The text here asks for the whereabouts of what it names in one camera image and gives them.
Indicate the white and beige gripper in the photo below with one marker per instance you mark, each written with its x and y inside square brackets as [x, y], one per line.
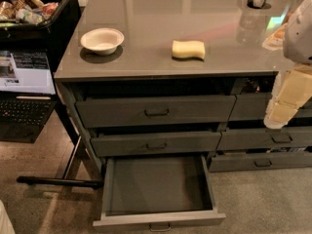
[298, 41]

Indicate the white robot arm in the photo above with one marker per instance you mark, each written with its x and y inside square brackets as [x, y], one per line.
[297, 41]

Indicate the top right grey drawer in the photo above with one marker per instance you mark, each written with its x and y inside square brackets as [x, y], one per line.
[253, 107]

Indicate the grey drawer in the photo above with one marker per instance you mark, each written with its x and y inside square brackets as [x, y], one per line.
[265, 138]
[158, 143]
[253, 107]
[260, 161]
[144, 111]

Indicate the middle right grey drawer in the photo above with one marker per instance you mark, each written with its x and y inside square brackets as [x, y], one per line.
[265, 138]

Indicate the middle left grey drawer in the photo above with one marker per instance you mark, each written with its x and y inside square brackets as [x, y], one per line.
[158, 143]

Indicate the bottom right grey drawer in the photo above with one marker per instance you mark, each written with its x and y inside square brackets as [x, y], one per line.
[260, 161]

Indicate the top left grey drawer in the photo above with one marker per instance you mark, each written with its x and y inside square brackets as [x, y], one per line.
[144, 111]

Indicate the glass jar of snacks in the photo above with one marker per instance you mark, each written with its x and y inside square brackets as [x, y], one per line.
[290, 9]

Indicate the yellow sponge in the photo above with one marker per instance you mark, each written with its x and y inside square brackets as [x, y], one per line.
[188, 49]

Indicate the grey counter cabinet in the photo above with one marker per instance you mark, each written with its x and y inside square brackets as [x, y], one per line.
[143, 66]

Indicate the white paper bowl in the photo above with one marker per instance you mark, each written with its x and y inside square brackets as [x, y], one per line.
[102, 41]

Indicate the black cart stand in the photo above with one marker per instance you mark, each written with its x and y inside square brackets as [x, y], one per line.
[68, 167]

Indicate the black bin of snacks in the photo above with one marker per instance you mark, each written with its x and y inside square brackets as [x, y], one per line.
[38, 24]

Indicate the black laptop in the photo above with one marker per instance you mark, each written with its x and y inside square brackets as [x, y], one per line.
[27, 95]

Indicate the white object at corner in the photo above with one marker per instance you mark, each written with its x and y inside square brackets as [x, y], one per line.
[6, 227]

